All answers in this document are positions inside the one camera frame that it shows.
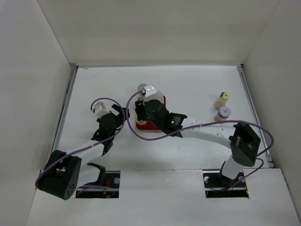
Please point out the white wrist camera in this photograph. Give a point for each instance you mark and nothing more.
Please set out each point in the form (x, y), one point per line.
(150, 93)
(100, 110)

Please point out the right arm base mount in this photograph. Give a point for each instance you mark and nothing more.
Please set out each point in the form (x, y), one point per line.
(218, 187)

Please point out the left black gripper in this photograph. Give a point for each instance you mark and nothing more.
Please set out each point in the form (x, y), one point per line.
(120, 118)

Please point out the small silver lid jar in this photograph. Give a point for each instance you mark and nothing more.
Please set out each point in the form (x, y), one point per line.
(141, 122)

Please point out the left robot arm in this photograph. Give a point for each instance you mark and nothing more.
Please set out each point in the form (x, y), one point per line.
(66, 171)

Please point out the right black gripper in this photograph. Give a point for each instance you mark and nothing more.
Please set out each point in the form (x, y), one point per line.
(141, 110)

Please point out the yellow cap condiment bottle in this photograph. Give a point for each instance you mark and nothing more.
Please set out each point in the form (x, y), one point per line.
(221, 100)

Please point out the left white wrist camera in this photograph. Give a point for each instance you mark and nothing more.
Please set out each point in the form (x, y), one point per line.
(100, 110)

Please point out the aluminium frame rail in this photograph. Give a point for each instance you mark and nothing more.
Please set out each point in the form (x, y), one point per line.
(74, 69)
(265, 138)

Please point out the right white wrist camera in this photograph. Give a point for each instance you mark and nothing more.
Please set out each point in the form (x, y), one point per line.
(150, 93)

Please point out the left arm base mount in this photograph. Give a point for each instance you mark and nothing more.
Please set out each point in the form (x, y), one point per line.
(97, 182)

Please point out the left aluminium frame rail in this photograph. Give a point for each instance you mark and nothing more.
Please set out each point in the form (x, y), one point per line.
(74, 69)

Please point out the pink jar red label lid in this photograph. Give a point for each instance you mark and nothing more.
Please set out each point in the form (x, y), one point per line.
(223, 114)

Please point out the right aluminium frame rail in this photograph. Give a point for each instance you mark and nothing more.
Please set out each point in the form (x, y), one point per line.
(265, 138)

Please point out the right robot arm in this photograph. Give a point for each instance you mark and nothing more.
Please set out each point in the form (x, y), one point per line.
(240, 138)

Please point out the blue label silver cap bottle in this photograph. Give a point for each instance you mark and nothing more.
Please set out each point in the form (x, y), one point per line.
(160, 96)

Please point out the red tray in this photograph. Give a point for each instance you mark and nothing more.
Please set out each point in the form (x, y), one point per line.
(150, 124)

